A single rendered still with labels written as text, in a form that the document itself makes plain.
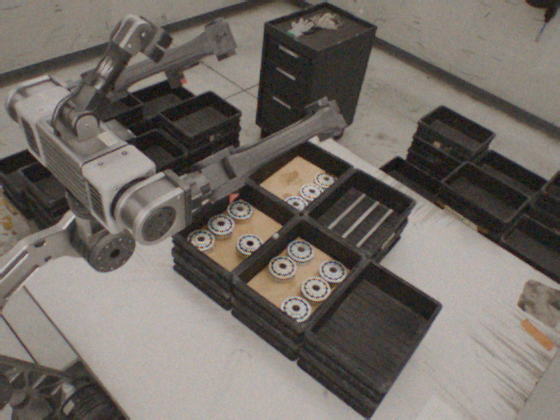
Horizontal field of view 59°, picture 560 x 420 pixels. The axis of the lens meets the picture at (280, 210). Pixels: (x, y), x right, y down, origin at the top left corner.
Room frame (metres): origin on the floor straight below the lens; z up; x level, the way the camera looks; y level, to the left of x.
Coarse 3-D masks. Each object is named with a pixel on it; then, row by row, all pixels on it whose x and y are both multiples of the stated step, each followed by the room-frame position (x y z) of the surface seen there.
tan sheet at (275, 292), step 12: (300, 240) 1.29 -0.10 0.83; (312, 264) 1.18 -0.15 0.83; (264, 276) 1.09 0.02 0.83; (300, 276) 1.12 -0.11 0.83; (312, 276) 1.13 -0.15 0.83; (252, 288) 1.03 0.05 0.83; (264, 288) 1.04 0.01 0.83; (276, 288) 1.05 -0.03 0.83; (288, 288) 1.06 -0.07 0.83; (276, 300) 1.00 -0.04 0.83; (312, 312) 0.97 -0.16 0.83
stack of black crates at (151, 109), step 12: (156, 84) 2.75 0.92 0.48; (168, 84) 2.83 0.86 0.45; (144, 96) 2.68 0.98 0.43; (156, 96) 2.75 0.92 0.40; (168, 96) 2.79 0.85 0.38; (180, 96) 2.78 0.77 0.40; (192, 96) 2.70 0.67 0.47; (144, 108) 2.62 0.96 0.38; (156, 108) 2.64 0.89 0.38; (156, 120) 2.42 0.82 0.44
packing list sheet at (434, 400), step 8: (432, 400) 0.79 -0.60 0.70; (440, 400) 0.80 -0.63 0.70; (424, 408) 0.76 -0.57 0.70; (432, 408) 0.76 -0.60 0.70; (440, 408) 0.77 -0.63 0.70; (448, 408) 0.77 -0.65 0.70; (424, 416) 0.73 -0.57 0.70; (432, 416) 0.74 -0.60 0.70; (440, 416) 0.74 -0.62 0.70; (448, 416) 0.75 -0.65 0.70; (456, 416) 0.75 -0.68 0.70
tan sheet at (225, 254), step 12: (264, 216) 1.39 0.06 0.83; (204, 228) 1.28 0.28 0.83; (240, 228) 1.31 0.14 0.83; (252, 228) 1.32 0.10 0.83; (264, 228) 1.33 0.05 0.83; (276, 228) 1.34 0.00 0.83; (216, 240) 1.23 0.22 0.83; (228, 240) 1.23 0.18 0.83; (264, 240) 1.26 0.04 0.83; (216, 252) 1.17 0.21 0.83; (228, 252) 1.18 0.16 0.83; (228, 264) 1.12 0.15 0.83
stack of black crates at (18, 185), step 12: (12, 156) 1.99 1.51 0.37; (24, 156) 2.04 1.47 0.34; (0, 168) 1.93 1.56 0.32; (12, 168) 1.98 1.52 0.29; (0, 180) 1.89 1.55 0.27; (12, 180) 1.91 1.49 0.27; (12, 192) 1.81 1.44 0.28; (24, 192) 1.77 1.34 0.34; (24, 204) 1.75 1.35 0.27; (24, 216) 1.76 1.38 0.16
